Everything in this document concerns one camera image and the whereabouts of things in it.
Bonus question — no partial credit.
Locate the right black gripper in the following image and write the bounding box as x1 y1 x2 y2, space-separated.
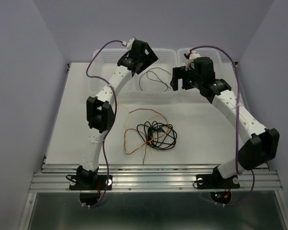
169 65 203 91

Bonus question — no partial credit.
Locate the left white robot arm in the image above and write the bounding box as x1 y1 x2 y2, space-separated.
70 38 158 190

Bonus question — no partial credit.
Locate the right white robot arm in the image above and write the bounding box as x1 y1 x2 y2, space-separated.
170 57 280 189

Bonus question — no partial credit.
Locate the middle white plastic basket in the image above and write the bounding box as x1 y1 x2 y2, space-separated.
132 48 178 94

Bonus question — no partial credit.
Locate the white plastic basket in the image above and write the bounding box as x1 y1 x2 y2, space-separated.
88 48 126 94
178 48 231 101
132 48 178 94

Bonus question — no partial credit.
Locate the left white plastic basket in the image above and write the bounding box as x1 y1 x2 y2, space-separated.
88 48 126 94

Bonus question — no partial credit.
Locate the right white plastic basket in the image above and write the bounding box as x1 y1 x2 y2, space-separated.
178 48 231 101

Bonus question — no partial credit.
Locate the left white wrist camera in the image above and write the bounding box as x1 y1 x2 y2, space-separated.
121 37 136 51

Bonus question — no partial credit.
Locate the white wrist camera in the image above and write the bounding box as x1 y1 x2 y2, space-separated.
184 50 201 70
121 37 136 51

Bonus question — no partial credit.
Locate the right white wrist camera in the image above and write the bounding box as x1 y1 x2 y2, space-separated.
184 50 201 70

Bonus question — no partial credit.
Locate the thick black cable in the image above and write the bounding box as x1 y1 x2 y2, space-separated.
136 120 178 151

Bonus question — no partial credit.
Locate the yellow orange wire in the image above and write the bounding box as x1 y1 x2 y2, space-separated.
114 104 170 165

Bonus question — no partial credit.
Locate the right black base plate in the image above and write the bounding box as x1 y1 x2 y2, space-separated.
195 174 240 190

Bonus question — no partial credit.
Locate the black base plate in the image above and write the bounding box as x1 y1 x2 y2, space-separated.
195 174 240 190
66 174 112 191

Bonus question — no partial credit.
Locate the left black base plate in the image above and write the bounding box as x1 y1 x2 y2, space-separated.
66 174 112 191

